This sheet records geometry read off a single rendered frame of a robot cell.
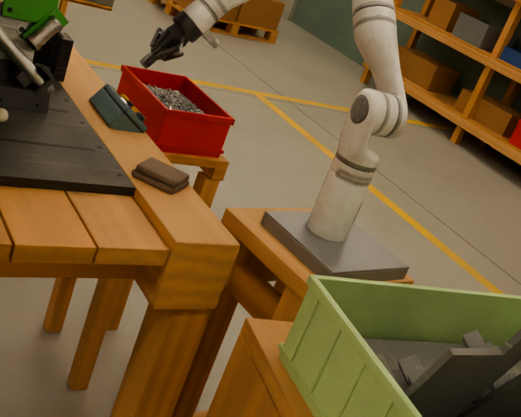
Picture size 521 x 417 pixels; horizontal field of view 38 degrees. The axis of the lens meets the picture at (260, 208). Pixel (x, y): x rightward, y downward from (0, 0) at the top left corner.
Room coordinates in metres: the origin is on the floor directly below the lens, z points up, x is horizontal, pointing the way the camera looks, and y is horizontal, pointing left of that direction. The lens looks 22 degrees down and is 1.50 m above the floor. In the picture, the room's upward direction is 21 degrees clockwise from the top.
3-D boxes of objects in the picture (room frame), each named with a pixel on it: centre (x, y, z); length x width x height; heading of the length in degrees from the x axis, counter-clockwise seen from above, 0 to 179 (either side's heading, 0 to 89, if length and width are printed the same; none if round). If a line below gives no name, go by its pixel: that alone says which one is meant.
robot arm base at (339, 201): (1.53, -0.15, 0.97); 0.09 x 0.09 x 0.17; 52
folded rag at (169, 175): (1.42, 0.21, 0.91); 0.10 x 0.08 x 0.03; 77
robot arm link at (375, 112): (1.53, -0.15, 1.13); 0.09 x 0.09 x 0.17; 33
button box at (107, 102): (1.68, 0.40, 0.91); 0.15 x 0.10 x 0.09; 38
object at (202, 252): (1.82, 0.53, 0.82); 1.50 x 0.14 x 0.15; 38
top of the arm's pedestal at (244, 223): (1.53, -0.15, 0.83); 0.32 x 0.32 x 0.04; 45
